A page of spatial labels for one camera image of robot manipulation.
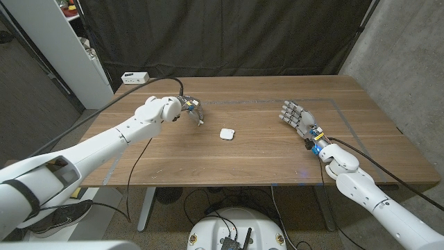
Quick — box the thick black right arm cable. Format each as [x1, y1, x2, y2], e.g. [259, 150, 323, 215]
[327, 137, 444, 212]

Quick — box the black backdrop pole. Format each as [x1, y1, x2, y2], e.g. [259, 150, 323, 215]
[341, 0, 381, 70]

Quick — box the black antenna module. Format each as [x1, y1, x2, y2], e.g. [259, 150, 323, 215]
[219, 227, 253, 250]

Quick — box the white floor platform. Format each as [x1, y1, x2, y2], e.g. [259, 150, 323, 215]
[22, 187, 124, 242]

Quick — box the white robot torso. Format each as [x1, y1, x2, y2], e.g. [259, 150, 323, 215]
[187, 207, 288, 250]

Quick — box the white cabinet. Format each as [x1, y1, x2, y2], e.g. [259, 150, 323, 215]
[1, 0, 114, 110]

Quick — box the black sneaker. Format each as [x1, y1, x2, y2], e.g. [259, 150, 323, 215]
[29, 199, 94, 239]

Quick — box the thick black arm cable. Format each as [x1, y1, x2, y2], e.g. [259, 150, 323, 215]
[29, 76, 185, 158]
[327, 137, 444, 212]

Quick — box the white table leg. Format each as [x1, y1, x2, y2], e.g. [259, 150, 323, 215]
[137, 187, 157, 233]

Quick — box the black backdrop curtain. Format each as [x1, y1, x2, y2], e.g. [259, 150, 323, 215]
[78, 0, 374, 88]

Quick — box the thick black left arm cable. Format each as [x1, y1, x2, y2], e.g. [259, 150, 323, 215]
[29, 76, 185, 158]

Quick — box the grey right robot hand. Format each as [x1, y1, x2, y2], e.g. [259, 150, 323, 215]
[279, 100, 330, 150]

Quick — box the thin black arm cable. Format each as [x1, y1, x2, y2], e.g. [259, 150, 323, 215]
[37, 137, 153, 224]
[318, 156, 367, 250]

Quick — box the grey tape outline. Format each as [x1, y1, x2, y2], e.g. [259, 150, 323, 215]
[102, 98, 388, 185]

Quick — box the white power strip box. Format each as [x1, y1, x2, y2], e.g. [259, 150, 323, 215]
[121, 72, 151, 85]

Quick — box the black round floor fan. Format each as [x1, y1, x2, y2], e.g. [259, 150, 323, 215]
[155, 187, 184, 205]

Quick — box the black floor cable tangle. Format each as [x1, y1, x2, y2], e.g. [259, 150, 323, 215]
[182, 187, 278, 226]

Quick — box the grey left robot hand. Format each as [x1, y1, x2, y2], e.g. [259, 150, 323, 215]
[178, 95, 205, 126]

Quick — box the grey table leg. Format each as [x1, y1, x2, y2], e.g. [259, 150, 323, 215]
[314, 185, 337, 233]

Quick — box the grey floor cable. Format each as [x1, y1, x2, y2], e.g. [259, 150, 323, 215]
[271, 185, 296, 250]

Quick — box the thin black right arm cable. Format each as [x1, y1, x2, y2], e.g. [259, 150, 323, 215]
[318, 156, 367, 250]

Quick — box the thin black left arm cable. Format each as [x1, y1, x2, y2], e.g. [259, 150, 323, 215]
[37, 137, 153, 224]

